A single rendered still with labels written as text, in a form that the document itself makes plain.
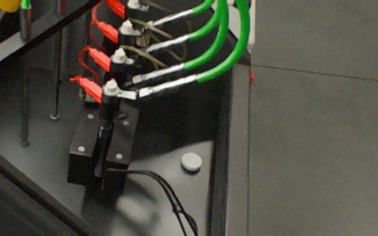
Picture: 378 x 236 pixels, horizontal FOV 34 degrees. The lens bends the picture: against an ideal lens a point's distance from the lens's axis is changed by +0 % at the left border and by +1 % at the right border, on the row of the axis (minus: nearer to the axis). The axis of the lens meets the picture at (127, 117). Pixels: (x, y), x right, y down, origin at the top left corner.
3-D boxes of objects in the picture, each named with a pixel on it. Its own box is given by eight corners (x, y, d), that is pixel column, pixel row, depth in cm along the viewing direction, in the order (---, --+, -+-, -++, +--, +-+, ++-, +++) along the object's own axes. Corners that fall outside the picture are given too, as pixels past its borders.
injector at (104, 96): (116, 183, 111) (131, 100, 96) (89, 178, 111) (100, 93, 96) (119, 171, 113) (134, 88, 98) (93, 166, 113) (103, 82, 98)
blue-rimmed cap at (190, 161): (199, 174, 121) (201, 169, 120) (179, 170, 121) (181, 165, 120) (201, 159, 124) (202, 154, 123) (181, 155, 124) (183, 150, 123)
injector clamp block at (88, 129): (118, 217, 112) (129, 163, 101) (64, 206, 112) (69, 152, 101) (143, 93, 136) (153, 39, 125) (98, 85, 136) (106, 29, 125)
